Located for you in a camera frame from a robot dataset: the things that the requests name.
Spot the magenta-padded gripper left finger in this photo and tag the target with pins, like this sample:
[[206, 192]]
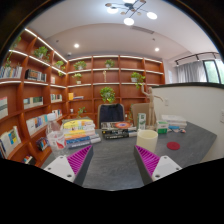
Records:
[[78, 160]]

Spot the stack of white boxes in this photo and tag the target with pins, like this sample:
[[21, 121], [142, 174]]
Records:
[[174, 120]]

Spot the round recessed ceiling light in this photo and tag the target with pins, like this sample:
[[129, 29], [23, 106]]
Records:
[[156, 49], [76, 45]]

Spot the branched globe ceiling lamp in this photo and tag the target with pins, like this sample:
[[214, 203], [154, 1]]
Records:
[[128, 21]]

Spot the stack of dark books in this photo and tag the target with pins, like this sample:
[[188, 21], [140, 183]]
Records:
[[116, 130]]

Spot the black framed window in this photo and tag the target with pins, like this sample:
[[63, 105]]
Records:
[[213, 71]]

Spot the white wall socket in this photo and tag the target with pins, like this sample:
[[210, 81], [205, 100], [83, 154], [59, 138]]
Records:
[[165, 102], [222, 116]]

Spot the orange wooden shelf unit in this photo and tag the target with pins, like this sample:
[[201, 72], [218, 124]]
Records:
[[20, 96]]

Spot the ceiling air vent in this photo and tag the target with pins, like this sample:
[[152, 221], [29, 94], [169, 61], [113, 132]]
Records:
[[141, 29]]

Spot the small green white box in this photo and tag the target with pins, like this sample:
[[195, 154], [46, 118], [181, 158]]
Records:
[[162, 127]]

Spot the black ceiling track rail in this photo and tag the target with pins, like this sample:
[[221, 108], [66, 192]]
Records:
[[196, 56]]

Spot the grey window curtain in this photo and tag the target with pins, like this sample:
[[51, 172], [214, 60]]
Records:
[[191, 71]]

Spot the cream plastic mug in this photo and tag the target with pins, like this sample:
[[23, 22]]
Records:
[[146, 141]]

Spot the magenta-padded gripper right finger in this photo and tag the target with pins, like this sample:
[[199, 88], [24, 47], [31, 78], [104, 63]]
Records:
[[148, 160]]

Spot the chair with dark jacket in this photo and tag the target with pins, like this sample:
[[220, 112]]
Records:
[[111, 115]]

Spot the flat round red coaster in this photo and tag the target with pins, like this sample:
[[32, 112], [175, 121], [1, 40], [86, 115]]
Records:
[[173, 145]]

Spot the wooden artist mannequin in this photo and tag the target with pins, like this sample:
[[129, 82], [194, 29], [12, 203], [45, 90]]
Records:
[[151, 106]]

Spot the green and white carton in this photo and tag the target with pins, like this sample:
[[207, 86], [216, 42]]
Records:
[[141, 121]]

